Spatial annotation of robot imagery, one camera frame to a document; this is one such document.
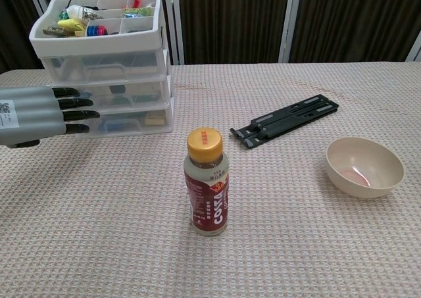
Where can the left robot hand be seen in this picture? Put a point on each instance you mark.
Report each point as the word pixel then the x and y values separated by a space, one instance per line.
pixel 33 117

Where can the green foil candy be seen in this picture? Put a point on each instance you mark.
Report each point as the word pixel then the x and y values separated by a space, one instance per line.
pixel 63 14

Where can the blue plastic item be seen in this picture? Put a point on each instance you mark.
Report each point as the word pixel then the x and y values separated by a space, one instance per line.
pixel 115 126

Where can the small black object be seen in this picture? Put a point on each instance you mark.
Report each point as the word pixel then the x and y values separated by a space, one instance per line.
pixel 117 89

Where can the beige bowl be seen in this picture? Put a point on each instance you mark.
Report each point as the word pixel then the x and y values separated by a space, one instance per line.
pixel 345 184

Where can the colourful candy bag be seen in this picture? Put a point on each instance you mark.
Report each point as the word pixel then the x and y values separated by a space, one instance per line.
pixel 54 31

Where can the clear plastic drawer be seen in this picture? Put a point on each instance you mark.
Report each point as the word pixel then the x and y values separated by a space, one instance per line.
pixel 131 128
pixel 98 68
pixel 141 89

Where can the black folding laptop stand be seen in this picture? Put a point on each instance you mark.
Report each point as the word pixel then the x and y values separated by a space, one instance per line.
pixel 289 118

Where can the white drawer organizer box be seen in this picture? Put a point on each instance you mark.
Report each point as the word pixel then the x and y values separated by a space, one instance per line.
pixel 98 46

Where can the stack of coloured discs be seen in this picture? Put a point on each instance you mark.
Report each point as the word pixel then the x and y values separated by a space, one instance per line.
pixel 97 30

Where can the beige woven tablecloth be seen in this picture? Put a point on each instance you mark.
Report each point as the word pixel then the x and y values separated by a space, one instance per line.
pixel 131 229

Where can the white crumpled wrapper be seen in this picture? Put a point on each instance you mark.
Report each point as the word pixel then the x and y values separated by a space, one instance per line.
pixel 75 11

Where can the Costa coffee bottle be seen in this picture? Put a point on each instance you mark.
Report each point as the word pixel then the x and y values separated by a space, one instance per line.
pixel 205 199

